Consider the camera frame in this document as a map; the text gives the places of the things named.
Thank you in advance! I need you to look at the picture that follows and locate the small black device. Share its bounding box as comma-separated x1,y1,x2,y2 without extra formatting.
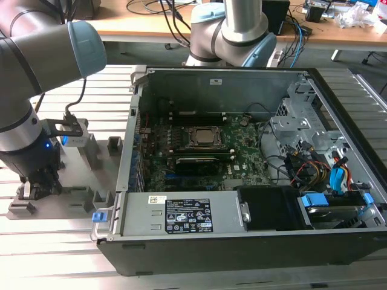
305,2,328,22

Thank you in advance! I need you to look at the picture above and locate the white power strip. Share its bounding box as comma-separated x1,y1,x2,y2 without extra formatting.
267,50,284,68

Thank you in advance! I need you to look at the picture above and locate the green motherboard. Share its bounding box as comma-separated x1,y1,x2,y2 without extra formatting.
140,111,275,193

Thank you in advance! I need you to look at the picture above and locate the black box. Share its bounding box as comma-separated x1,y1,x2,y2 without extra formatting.
262,0,291,34

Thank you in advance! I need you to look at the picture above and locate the black grey PC case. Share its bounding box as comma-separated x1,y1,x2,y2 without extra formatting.
90,65,387,277

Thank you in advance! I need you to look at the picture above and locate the blue disk carrier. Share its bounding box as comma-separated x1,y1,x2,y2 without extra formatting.
298,193,375,226

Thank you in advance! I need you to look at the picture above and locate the black graphics card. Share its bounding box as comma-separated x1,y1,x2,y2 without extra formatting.
174,156,221,176

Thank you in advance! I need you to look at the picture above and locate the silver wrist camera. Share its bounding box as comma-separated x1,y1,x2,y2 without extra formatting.
56,118,89,148

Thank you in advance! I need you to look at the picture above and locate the large dark bag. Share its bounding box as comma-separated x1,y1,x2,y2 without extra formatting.
53,0,102,21

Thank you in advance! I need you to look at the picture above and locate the grey parts rack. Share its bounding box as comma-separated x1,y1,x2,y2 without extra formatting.
5,117,125,221

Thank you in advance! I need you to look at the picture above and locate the wooden desk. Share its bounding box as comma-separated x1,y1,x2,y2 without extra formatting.
90,0,387,63

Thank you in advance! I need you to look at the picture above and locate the silver hard disk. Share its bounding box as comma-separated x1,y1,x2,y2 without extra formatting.
305,205,368,231

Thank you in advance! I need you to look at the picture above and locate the blue flat cable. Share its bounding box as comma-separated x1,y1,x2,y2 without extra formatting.
330,150,349,196

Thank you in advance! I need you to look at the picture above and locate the grey chipset heatsink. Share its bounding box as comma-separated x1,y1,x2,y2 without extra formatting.
224,178,243,190

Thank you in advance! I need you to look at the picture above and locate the clear crumpled plastic bag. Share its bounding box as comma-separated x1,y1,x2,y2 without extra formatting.
334,1,379,30

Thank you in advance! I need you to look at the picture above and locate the metal socket cover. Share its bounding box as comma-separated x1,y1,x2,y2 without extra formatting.
184,126,227,149

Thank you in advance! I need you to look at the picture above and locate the red power wire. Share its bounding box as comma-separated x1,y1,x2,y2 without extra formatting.
295,161,332,182

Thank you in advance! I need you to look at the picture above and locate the silver power supply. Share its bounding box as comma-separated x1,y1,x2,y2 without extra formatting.
116,192,242,242

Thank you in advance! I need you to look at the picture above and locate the metal drive cage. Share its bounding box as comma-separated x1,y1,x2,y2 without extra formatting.
268,80,348,152

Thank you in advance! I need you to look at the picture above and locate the black camera cable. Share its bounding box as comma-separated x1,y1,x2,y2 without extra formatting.
63,77,88,121

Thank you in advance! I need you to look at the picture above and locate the yellow power wire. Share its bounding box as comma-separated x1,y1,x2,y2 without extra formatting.
315,168,330,190

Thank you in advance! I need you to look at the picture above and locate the orange cable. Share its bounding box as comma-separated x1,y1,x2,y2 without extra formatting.
340,155,354,192

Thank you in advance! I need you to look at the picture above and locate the silver CPU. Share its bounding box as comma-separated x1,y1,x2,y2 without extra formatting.
193,128,217,143

